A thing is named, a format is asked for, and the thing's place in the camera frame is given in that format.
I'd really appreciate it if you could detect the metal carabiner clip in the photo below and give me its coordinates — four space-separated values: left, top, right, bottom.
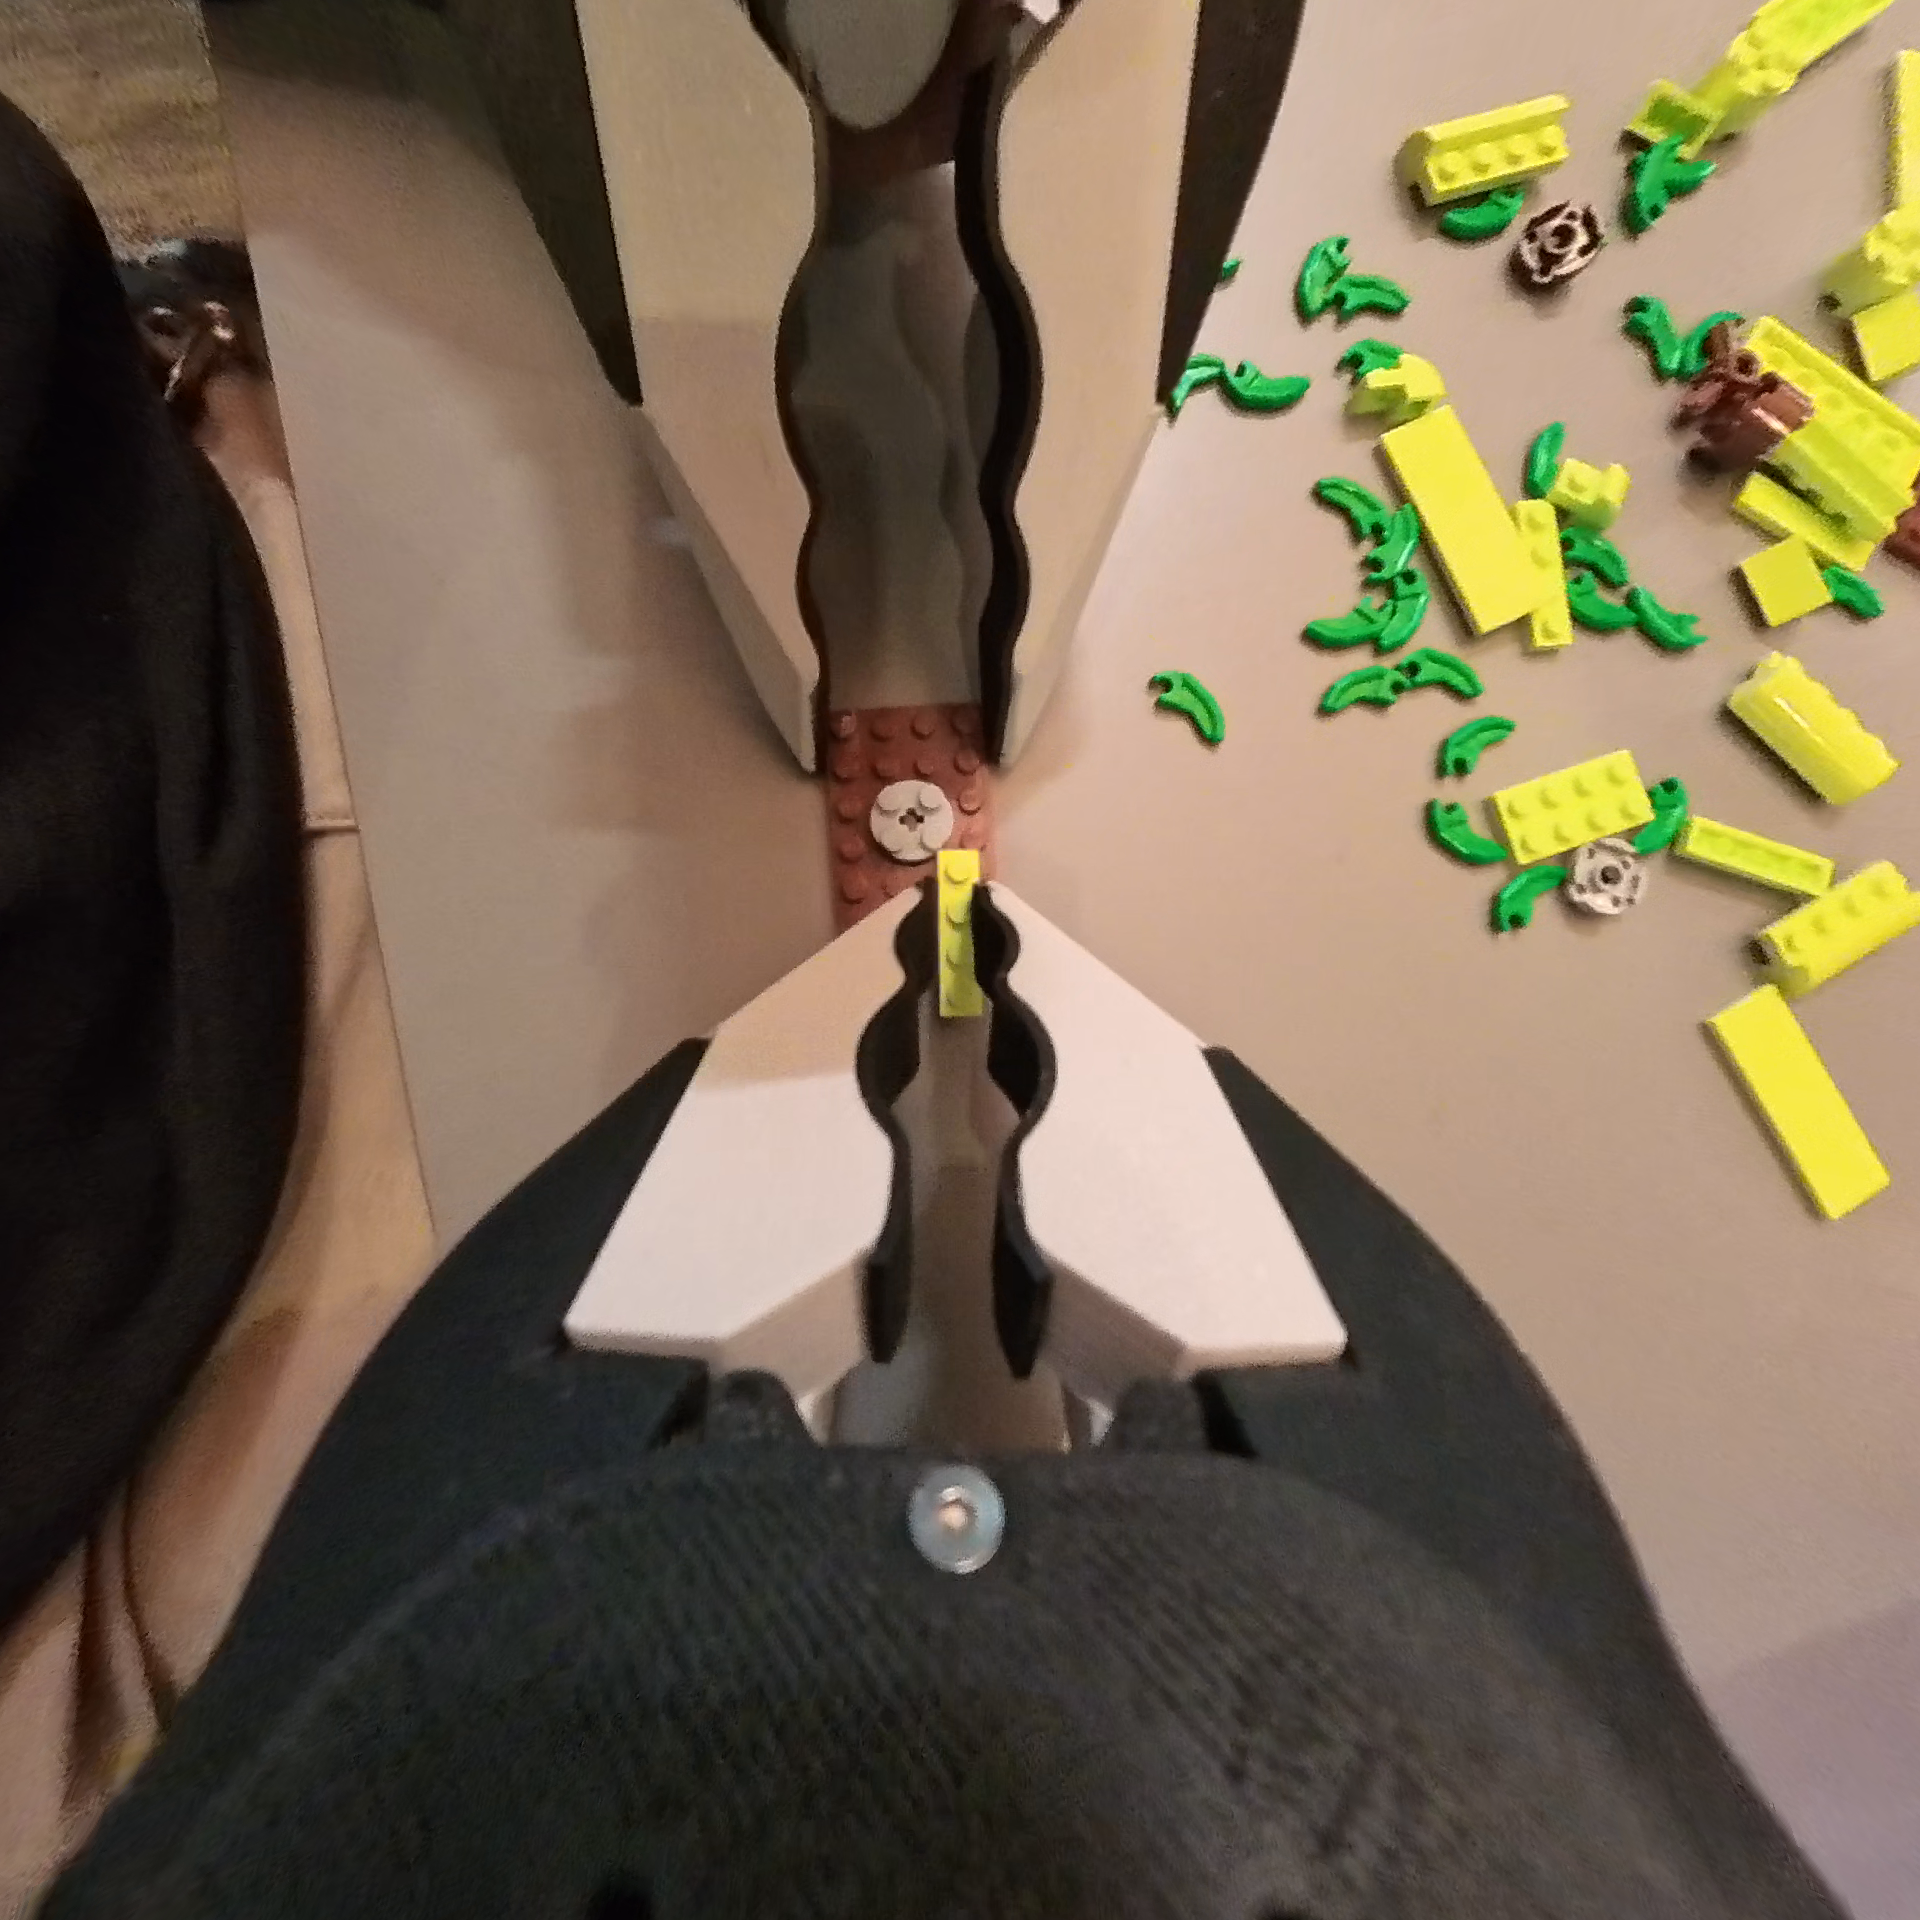
141 300 241 408

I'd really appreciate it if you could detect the pile of lime green bricks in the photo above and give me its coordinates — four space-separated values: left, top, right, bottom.
1342 0 1920 1219

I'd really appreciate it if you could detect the lime green long plate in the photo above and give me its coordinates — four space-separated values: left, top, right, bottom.
934 847 985 1022

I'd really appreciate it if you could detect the brown trunk piece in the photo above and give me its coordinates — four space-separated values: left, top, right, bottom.
1672 348 1817 470

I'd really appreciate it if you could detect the pile of green leaf pieces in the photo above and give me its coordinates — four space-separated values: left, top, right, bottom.
1146 133 1884 936

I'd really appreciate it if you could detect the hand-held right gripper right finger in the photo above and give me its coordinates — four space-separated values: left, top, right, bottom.
972 882 1352 1433

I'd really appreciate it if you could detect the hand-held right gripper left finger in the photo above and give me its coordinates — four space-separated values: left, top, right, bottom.
561 883 923 1433

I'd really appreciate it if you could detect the person's black jacket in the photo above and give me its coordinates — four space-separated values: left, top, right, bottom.
0 90 310 1638

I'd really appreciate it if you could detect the dark brown round piece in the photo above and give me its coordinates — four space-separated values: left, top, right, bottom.
1506 197 1607 287

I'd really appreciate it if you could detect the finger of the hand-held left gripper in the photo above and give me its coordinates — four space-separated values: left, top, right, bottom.
955 0 1206 769
576 0 830 786

